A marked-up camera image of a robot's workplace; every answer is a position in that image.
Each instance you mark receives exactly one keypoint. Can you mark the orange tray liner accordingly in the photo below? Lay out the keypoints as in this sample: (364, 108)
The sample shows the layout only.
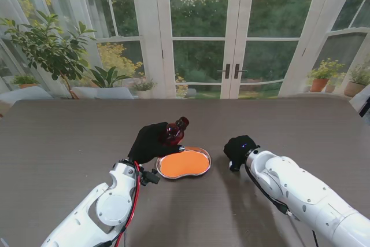
(185, 163)

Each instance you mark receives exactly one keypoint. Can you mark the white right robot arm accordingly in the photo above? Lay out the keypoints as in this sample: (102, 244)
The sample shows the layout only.
(306, 189)

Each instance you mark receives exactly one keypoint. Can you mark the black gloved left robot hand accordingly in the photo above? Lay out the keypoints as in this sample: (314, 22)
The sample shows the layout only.
(148, 144)

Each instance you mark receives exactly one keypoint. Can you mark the red transparent sample bottle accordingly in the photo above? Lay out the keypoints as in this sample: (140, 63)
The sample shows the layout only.
(174, 134)

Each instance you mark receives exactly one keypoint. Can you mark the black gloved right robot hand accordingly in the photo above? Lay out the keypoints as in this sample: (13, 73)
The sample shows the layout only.
(240, 150)

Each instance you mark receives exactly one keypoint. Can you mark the printed garden window backdrop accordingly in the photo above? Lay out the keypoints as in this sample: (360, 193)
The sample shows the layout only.
(199, 12)

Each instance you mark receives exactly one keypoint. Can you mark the steel kidney-shaped tray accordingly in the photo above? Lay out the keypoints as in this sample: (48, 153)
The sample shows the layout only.
(210, 161)

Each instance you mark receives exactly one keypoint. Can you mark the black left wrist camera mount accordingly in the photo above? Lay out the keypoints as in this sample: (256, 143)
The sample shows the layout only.
(150, 177)

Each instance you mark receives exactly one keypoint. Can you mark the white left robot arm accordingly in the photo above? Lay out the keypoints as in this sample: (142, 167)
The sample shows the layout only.
(86, 218)

